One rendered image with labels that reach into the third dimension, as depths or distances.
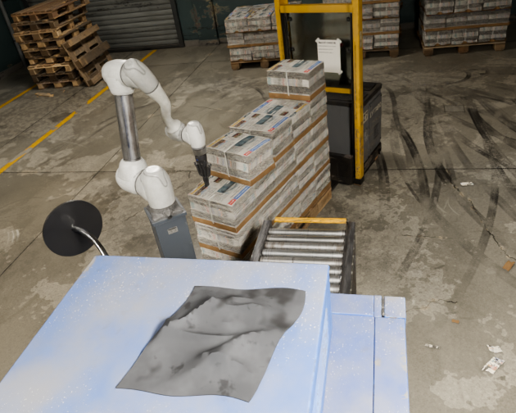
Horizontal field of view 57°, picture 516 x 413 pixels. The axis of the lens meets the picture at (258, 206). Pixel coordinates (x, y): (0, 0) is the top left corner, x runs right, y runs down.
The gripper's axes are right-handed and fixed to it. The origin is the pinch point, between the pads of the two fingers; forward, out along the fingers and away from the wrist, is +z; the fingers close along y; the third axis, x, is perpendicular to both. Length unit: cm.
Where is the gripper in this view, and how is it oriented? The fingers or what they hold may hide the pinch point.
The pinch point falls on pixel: (205, 181)
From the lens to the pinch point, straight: 309.1
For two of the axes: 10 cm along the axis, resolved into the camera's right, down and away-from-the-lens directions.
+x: -5.3, 5.3, -6.7
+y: -8.4, -2.0, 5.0
